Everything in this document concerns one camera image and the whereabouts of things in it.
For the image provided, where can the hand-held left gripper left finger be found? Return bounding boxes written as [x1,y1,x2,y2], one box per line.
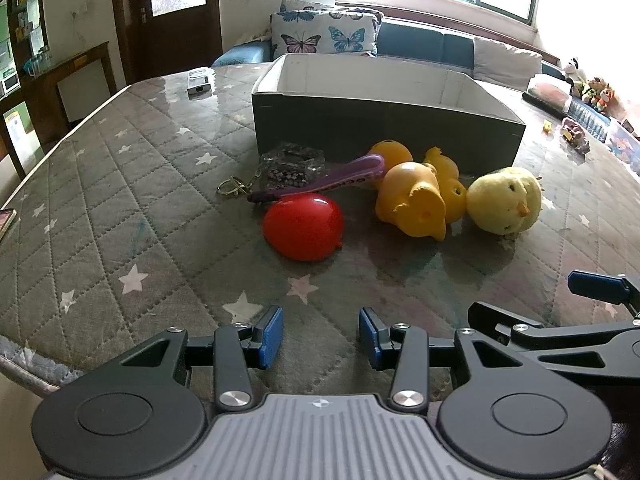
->
[120,306,285,413]

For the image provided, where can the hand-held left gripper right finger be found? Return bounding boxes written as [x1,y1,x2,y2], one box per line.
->
[359,307,521,415]

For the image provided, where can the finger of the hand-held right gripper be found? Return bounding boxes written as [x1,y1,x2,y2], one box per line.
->
[568,270,640,318]
[468,301,640,386]

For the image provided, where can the red balloon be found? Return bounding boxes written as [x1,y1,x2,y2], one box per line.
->
[262,193,346,262]

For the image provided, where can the yellow plush chick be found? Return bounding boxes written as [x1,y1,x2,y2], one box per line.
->
[466,166,543,237]

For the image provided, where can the large orange rubber duck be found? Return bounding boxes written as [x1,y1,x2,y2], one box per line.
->
[376,161,447,242]

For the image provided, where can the small orange rubber duck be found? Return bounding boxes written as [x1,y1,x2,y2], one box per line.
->
[424,147,468,224]

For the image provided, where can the purple strap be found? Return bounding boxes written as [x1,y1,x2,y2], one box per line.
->
[247,154,386,204]

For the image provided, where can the clear patterned keychain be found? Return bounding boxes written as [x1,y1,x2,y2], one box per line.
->
[216,141,326,198]

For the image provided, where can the round orange rubber toy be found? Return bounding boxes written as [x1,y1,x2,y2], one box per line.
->
[369,140,413,188]

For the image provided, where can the dark grey cardboard box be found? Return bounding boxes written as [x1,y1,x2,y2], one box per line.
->
[251,54,527,177]

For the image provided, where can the clear plastic food container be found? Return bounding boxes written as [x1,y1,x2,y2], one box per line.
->
[522,74,573,113]

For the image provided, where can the clear storage box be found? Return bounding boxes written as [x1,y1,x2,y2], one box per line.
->
[607,120,640,171]

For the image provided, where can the blue patterned box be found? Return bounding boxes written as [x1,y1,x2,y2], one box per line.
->
[570,97,613,141]

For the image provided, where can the orange plush toys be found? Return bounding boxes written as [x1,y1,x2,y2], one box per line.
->
[582,77,616,111]

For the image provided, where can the grey star quilted mattress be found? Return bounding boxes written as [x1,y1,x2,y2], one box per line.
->
[0,62,640,401]

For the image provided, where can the white and black plush toy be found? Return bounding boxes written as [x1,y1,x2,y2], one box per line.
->
[562,57,588,96]

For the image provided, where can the light grey cushion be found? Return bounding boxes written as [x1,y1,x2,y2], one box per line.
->
[472,36,543,90]

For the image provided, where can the silver remote control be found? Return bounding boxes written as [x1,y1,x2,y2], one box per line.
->
[186,67,210,97]

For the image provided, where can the blue sofa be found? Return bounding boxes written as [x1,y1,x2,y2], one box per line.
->
[212,16,566,81]

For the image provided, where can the butterfly print pillow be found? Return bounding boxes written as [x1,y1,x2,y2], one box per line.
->
[270,10,379,56]
[279,0,385,23]

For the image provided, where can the dark wooden cabinet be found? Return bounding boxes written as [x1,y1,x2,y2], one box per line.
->
[22,41,117,131]

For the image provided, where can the wooden shelf unit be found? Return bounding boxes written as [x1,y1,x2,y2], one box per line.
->
[0,0,51,181]

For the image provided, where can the dark wooden door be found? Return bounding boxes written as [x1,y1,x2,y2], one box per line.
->
[110,0,223,83]

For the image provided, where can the clear glass cups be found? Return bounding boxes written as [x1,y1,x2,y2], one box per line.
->
[22,46,53,77]

